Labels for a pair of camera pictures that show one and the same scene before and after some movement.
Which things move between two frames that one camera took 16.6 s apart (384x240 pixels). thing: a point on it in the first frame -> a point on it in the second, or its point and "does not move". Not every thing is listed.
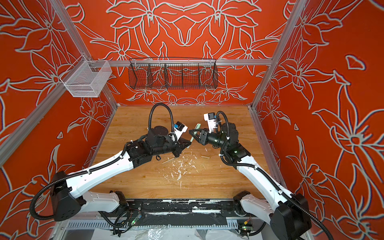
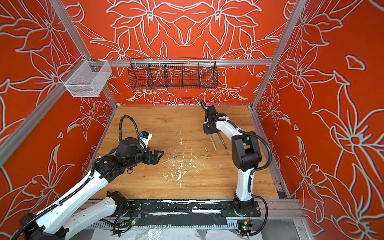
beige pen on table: (168, 160) does not move
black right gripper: (204, 136) -> (206, 131)
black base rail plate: (211, 207) does not move
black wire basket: (173, 73) does not move
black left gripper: (180, 145) -> (156, 157)
